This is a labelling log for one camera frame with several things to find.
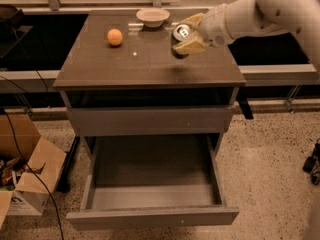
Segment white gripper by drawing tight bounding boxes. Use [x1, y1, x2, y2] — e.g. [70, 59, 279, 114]
[172, 4, 234, 55]

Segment green soda can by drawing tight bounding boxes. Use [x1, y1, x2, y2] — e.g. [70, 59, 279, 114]
[171, 23, 192, 59]

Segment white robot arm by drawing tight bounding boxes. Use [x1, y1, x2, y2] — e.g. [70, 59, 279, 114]
[172, 0, 320, 65]

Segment grey drawer cabinet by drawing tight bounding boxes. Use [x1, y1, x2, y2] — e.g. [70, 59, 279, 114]
[54, 10, 245, 151]

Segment closed grey top drawer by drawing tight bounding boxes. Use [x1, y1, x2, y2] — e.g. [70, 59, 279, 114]
[67, 107, 233, 136]

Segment open grey middle drawer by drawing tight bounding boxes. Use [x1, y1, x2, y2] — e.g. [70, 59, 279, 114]
[67, 134, 239, 231]

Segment white bowl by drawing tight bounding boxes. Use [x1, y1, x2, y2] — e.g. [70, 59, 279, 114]
[136, 8, 170, 28]

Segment orange fruit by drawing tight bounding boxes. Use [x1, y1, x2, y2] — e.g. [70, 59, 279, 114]
[107, 29, 123, 46]

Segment black power adapter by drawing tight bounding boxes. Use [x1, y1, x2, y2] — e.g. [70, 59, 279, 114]
[302, 141, 320, 185]

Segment open cardboard box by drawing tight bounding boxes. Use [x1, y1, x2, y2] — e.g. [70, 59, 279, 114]
[0, 114, 66, 227]

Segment snack packets in box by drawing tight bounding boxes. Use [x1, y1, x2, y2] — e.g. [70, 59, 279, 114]
[0, 158, 26, 191]

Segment black floor cable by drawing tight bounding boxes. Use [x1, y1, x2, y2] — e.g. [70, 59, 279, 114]
[0, 105, 66, 240]

